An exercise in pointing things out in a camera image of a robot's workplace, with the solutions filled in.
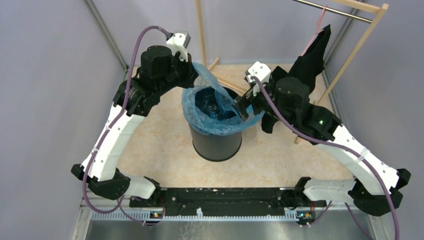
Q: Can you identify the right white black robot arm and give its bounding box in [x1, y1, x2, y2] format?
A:
[235, 75, 411, 217]

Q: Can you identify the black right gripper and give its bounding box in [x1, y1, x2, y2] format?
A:
[230, 79, 295, 127]

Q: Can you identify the blue plastic trash bag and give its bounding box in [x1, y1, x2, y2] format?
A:
[181, 62, 265, 136]

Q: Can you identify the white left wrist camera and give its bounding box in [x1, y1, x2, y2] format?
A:
[166, 31, 191, 62]

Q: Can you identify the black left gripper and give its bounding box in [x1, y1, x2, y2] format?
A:
[157, 50, 200, 96]

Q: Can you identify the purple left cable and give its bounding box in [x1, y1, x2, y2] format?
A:
[81, 25, 171, 227]

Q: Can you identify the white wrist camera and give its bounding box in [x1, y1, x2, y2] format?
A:
[244, 61, 272, 97]
[166, 31, 191, 62]

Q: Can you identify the black trash bin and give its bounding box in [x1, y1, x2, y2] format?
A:
[189, 87, 242, 162]

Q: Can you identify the wooden clothes rack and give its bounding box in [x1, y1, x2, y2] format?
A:
[193, 0, 390, 145]

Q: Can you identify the black cloth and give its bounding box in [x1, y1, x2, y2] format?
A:
[264, 24, 332, 135]

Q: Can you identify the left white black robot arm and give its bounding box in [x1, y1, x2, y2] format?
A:
[71, 44, 198, 207]

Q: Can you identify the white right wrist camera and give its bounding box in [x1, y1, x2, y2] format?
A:
[244, 61, 272, 97]

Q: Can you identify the pink hanger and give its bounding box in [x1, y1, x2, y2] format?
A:
[301, 5, 328, 56]

